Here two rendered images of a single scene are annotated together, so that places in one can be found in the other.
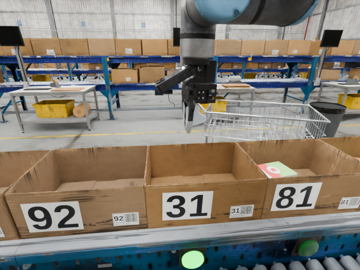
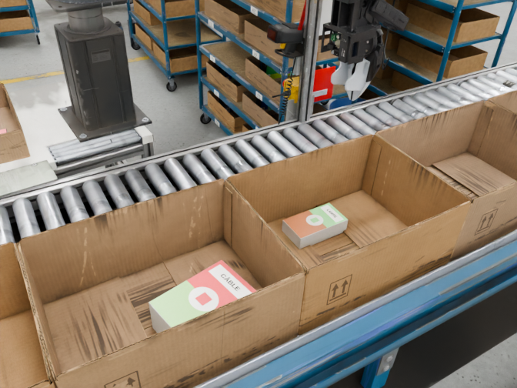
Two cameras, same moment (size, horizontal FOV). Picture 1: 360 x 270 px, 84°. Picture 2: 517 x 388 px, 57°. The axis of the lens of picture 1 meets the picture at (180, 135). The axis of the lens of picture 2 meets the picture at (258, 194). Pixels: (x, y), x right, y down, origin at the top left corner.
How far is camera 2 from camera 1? 1.40 m
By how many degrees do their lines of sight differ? 116
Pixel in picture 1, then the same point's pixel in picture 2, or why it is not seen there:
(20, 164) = not seen: outside the picture
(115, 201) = (396, 141)
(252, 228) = not seen: hidden behind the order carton
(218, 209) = (286, 198)
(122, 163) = (497, 213)
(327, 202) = (118, 255)
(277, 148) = (190, 339)
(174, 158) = (421, 245)
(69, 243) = not seen: hidden behind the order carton
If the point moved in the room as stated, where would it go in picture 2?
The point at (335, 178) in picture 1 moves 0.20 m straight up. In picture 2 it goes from (110, 218) to (90, 121)
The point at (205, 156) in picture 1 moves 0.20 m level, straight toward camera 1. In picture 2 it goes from (364, 269) to (322, 202)
